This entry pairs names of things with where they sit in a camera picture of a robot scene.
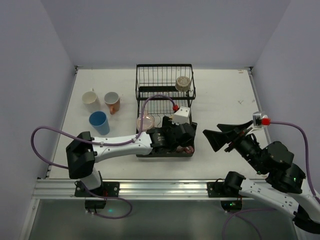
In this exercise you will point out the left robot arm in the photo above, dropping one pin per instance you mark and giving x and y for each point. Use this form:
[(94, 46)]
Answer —
[(85, 151)]

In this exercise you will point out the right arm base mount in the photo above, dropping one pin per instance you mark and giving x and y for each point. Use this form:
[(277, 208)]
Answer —
[(230, 201)]

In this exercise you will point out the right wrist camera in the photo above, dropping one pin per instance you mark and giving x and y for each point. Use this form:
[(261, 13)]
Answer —
[(260, 120)]

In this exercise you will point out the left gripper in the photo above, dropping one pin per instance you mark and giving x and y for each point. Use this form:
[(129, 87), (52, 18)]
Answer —
[(178, 133)]

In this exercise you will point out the aluminium mounting rail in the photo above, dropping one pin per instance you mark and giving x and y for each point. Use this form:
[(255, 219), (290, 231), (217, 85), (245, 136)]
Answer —
[(139, 189)]

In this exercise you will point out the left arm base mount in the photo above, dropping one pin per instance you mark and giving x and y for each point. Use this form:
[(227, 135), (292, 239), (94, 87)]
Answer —
[(108, 189)]

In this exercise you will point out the iridescent pink mug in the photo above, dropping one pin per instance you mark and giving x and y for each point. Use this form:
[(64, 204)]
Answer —
[(148, 122)]

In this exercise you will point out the black wire dish rack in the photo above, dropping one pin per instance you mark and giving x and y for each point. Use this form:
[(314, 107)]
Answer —
[(157, 96)]

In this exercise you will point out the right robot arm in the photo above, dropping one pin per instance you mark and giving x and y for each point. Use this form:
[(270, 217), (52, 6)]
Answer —
[(290, 192)]

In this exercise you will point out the pink floral mug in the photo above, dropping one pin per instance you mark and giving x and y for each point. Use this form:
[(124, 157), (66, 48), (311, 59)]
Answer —
[(187, 150)]

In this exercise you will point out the blue tumbler cup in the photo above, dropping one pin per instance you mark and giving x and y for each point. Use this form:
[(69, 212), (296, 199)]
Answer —
[(99, 122)]

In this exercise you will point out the salmon floral mug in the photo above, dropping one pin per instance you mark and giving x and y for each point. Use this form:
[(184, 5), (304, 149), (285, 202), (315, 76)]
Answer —
[(112, 100)]

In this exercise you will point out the beige speckled cup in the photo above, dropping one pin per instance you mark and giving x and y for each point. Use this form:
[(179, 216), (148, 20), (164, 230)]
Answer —
[(182, 84)]

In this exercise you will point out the white ceramic mug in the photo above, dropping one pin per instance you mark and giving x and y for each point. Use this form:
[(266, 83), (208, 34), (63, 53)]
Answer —
[(91, 101)]

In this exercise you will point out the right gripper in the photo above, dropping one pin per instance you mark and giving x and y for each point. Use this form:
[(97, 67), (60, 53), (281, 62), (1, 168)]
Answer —
[(235, 140)]

